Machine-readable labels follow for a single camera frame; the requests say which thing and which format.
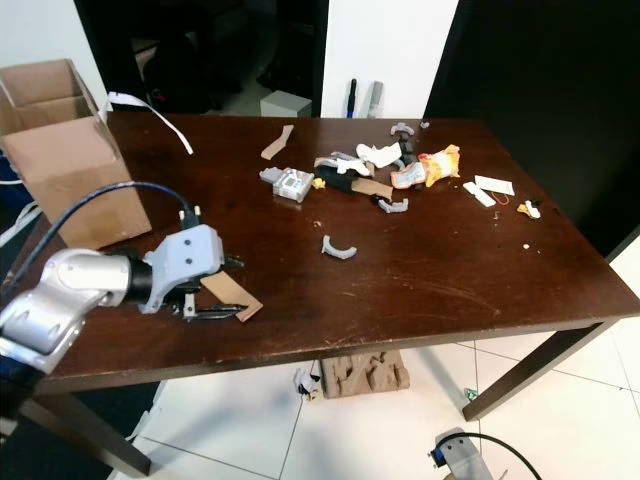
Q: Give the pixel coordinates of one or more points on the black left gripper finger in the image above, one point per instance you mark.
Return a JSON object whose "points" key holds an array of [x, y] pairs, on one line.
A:
{"points": [[218, 314], [233, 262]]}

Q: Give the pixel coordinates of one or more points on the short cardboard strip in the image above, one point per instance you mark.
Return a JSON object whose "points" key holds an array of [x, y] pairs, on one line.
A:
{"points": [[235, 292]]}

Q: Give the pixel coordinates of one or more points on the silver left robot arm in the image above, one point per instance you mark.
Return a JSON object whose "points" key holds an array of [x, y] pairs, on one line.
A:
{"points": [[75, 280]]}

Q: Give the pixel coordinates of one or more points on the grey boxed gadget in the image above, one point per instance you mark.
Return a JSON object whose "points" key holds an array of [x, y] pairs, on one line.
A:
{"points": [[286, 184]]}

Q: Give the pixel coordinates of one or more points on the grey curved plastic clip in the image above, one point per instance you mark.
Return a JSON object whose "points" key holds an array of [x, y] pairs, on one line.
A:
{"points": [[335, 250], [394, 208]]}

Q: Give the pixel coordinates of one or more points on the white plug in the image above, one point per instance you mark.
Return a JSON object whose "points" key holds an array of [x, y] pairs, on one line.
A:
{"points": [[308, 380]]}

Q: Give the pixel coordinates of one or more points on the small yellow scrap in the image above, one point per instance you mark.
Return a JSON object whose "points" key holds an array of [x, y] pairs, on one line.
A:
{"points": [[317, 184]]}

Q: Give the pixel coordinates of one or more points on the curved cardboard scrap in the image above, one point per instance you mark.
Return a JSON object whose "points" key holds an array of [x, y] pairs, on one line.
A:
{"points": [[278, 142]]}

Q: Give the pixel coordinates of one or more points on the black crumpled wrapper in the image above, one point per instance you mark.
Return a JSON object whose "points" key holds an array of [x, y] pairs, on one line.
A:
{"points": [[335, 170]]}

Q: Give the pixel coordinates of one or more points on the brown paper strip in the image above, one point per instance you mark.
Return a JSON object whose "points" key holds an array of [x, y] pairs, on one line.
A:
{"points": [[368, 188]]}

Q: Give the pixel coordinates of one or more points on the brown moulded pulp tray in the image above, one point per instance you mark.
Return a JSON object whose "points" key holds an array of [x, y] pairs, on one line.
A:
{"points": [[365, 375]]}

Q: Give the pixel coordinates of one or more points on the grey box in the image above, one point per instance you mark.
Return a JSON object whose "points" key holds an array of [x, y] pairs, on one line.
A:
{"points": [[285, 104]]}

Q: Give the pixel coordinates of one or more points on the dark wooden table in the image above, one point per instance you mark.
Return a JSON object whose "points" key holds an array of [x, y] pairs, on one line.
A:
{"points": [[410, 290]]}

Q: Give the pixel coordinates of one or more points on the tall open cardboard box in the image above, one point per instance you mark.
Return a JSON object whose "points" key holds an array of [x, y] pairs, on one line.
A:
{"points": [[75, 165]]}

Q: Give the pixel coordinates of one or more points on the white crumpled paper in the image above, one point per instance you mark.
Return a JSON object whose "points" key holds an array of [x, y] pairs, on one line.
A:
{"points": [[378, 155]]}

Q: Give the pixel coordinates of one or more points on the dark blue stick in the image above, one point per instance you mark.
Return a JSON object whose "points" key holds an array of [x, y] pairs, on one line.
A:
{"points": [[352, 97]]}

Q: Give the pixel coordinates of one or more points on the grey stick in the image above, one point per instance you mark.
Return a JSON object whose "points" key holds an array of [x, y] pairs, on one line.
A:
{"points": [[374, 98]]}

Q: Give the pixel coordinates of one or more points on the orange yellow snack bag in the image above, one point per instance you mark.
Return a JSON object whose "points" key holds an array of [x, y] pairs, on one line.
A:
{"points": [[430, 166]]}

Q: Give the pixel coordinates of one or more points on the white flat stick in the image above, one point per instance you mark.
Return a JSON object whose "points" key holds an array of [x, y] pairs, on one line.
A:
{"points": [[480, 195]]}

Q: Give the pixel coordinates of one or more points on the green white small packet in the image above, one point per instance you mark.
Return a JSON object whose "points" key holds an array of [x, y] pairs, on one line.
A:
{"points": [[470, 399]]}

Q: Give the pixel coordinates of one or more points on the white paper tag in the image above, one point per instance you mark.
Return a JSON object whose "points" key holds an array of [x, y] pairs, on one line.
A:
{"points": [[494, 185]]}

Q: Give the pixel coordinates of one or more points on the yellow white scrap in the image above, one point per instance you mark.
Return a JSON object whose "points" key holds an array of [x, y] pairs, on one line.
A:
{"points": [[530, 209]]}

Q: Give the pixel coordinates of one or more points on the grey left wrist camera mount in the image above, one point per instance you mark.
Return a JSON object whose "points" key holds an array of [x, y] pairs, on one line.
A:
{"points": [[195, 255]]}

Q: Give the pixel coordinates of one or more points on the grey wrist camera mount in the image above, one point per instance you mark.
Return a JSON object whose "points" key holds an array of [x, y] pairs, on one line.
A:
{"points": [[460, 460], [195, 255]]}

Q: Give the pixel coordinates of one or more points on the grey plastic bracket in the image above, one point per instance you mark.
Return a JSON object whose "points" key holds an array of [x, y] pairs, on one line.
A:
{"points": [[402, 129]]}

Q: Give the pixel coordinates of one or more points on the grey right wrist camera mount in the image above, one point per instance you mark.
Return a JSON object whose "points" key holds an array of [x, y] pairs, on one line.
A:
{"points": [[460, 460]]}

